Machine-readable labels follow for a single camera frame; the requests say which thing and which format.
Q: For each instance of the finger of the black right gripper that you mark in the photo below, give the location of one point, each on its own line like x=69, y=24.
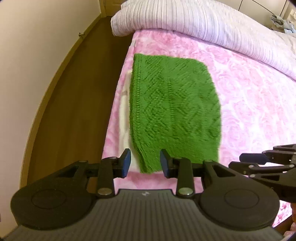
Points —
x=279, y=178
x=283, y=154

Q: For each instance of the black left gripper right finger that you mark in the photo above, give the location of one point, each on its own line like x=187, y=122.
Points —
x=224, y=196

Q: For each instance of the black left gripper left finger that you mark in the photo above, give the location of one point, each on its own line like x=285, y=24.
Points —
x=66, y=196

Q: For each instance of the green knitted sweater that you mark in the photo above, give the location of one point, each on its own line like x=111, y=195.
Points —
x=173, y=106

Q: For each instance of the pink floral fleece blanket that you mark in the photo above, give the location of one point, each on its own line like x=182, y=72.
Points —
x=257, y=101

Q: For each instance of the white mattress sheet edge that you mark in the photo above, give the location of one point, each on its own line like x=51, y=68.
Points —
x=125, y=140

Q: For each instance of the grey blue garment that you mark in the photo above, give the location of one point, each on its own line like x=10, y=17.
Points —
x=282, y=24

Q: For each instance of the white wardrobe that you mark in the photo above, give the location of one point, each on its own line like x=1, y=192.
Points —
x=273, y=7

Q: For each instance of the lavender striped duvet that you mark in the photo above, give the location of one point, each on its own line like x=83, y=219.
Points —
x=213, y=22

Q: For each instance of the brown wooden door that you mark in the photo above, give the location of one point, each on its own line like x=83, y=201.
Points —
x=110, y=7

